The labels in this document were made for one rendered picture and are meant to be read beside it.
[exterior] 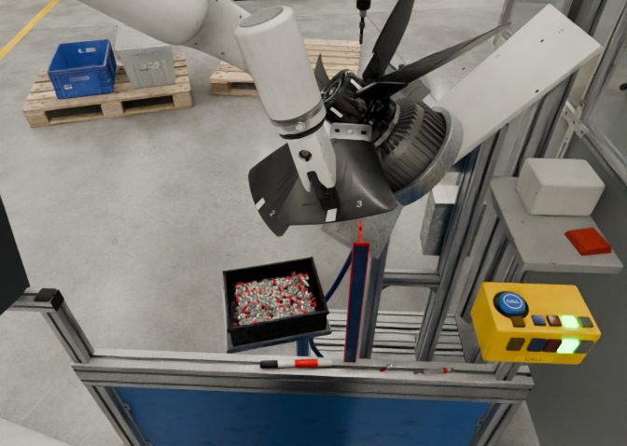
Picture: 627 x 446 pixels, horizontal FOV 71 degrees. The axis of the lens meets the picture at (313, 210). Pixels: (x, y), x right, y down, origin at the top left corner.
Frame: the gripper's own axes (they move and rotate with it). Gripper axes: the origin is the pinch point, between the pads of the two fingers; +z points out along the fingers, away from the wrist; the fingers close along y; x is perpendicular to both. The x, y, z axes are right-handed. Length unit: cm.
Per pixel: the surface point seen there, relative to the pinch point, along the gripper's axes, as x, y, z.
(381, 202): -8.6, -1.2, 2.4
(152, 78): 161, 259, 52
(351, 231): 0.4, 10.2, 18.5
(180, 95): 144, 252, 68
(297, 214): 6.7, 0.4, 2.4
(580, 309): -36.2, -14.6, 21.6
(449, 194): -24, 44, 43
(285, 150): 13.9, 32.0, 7.7
